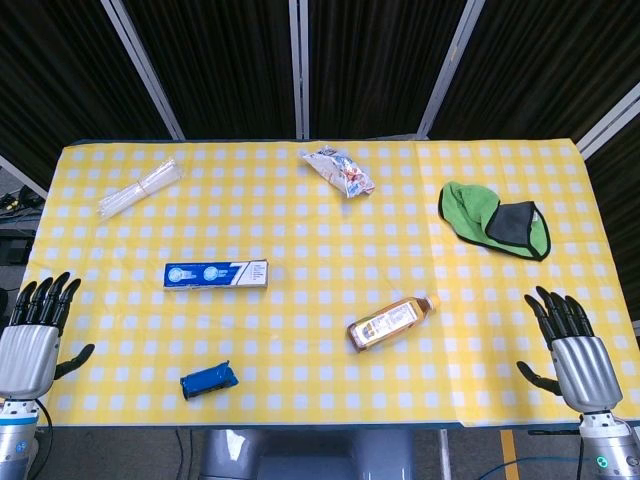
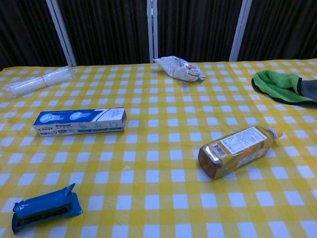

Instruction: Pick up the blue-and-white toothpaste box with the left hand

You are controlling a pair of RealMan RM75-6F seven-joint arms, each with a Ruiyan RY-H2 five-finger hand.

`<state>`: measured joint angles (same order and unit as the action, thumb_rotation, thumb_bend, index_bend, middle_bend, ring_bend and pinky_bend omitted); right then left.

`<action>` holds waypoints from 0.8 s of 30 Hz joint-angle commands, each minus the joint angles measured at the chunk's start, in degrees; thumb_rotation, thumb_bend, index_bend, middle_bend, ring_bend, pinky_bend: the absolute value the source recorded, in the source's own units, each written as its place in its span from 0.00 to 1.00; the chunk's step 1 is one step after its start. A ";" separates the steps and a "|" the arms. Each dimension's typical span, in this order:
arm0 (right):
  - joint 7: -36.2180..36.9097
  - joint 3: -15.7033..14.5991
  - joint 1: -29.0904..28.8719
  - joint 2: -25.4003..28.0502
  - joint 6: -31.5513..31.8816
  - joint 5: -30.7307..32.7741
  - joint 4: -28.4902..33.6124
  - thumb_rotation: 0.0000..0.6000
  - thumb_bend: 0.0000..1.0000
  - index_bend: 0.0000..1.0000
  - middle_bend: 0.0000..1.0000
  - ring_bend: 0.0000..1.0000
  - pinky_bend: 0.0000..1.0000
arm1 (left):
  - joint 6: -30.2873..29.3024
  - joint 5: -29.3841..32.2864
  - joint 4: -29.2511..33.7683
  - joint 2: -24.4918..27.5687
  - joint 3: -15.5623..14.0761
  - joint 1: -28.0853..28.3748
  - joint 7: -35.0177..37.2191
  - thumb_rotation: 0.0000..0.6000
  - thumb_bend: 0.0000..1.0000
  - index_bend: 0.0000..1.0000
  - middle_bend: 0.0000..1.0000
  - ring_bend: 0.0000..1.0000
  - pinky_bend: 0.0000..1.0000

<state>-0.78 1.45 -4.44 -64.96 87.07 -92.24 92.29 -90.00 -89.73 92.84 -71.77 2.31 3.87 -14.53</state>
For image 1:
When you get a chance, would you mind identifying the yellow checked tablecloth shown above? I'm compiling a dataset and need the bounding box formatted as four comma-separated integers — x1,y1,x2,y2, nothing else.
0,139,640,429

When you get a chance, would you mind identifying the blue foil snack packet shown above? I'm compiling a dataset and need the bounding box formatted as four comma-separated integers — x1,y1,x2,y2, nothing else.
179,359,239,401

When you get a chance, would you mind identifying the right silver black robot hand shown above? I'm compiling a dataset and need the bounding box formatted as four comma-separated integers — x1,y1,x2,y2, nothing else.
516,285,624,414

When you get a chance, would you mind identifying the bundle of clear straws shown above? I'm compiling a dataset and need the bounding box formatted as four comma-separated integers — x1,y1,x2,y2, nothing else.
96,158,186,220

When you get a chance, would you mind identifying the black folding screen partition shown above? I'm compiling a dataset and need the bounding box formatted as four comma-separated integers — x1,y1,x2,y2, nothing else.
0,0,640,321

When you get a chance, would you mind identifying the amber tea bottle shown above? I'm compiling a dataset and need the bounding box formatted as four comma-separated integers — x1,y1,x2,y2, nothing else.
346,292,442,355

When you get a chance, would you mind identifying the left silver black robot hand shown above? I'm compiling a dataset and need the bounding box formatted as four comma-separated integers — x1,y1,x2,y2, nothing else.
0,271,96,401

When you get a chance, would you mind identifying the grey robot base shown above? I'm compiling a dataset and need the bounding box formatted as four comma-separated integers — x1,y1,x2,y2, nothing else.
200,427,415,480

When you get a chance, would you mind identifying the blue white toothpaste box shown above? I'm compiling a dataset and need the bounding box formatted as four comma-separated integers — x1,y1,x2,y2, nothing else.
162,259,271,290

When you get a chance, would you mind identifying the green microfibre cloth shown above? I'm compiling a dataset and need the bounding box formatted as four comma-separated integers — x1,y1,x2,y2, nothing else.
437,180,553,263

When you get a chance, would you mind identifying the white printed snack bag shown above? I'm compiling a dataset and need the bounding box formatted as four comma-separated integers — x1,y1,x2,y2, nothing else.
300,144,377,198

